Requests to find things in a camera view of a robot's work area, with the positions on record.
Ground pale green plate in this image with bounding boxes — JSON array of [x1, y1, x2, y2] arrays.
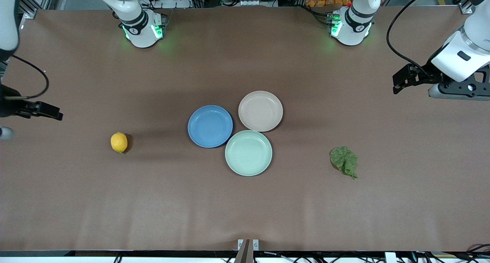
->
[[225, 130, 273, 176]]

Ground green lettuce leaf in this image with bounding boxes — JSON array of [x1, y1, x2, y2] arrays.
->
[[330, 146, 359, 180]]

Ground small silver metal bracket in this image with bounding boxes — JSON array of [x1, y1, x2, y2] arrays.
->
[[237, 239, 260, 251]]

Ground yellow lemon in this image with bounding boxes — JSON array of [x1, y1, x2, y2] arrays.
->
[[111, 132, 128, 154]]

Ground blue plate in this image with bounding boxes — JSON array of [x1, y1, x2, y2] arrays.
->
[[188, 105, 234, 148]]

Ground grey vertical pole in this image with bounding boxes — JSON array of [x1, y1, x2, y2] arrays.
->
[[234, 239, 254, 263]]

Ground beige plate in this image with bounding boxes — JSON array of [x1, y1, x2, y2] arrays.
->
[[238, 91, 284, 132]]

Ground table cover sheet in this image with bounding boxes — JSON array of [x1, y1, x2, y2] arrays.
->
[[0, 6, 490, 252]]

